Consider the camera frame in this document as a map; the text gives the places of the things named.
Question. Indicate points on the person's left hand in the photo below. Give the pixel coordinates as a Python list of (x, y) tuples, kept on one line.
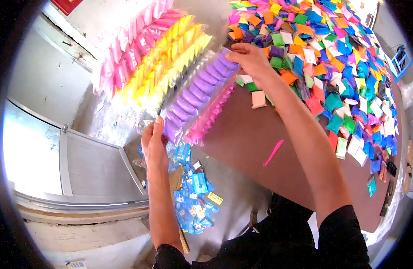
[(155, 148)]

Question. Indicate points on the person's right hand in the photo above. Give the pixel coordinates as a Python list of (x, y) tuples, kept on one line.
[(255, 65)]

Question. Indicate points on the person's right thumb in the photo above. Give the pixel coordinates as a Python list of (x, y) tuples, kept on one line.
[(234, 57)]

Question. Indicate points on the person's right index finger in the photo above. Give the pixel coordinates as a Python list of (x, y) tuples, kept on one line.
[(243, 47)]

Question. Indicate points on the person's left thumb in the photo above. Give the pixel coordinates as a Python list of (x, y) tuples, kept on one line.
[(158, 127)]

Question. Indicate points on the row of purple packets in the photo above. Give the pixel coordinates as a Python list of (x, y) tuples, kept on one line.
[(196, 90)]

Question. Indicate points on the row of magenta packets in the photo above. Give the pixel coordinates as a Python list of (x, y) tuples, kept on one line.
[(210, 116)]

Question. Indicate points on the rows of yellow packets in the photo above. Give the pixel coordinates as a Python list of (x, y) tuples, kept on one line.
[(166, 64)]

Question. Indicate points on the heap of blue wrappers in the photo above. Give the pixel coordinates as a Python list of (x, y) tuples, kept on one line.
[(193, 195)]

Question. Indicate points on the metal door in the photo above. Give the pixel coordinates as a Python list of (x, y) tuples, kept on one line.
[(92, 168)]

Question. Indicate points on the rows of light pink packets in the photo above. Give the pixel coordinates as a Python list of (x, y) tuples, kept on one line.
[(132, 50)]

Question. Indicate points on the yellow card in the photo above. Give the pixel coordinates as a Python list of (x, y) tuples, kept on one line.
[(215, 198)]

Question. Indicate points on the pile of colourful packets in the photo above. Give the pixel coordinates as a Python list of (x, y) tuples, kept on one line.
[(341, 67)]

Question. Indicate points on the pink strip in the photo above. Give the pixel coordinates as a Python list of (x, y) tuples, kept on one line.
[(273, 153)]

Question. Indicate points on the red sign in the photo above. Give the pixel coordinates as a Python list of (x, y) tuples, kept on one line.
[(66, 4)]

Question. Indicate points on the blue stool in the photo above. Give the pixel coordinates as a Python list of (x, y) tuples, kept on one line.
[(400, 62)]

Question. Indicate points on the person's body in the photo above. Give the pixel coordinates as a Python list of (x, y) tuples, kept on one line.
[(287, 245)]

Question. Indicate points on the clear plastic sheet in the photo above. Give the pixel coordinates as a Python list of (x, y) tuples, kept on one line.
[(386, 222)]

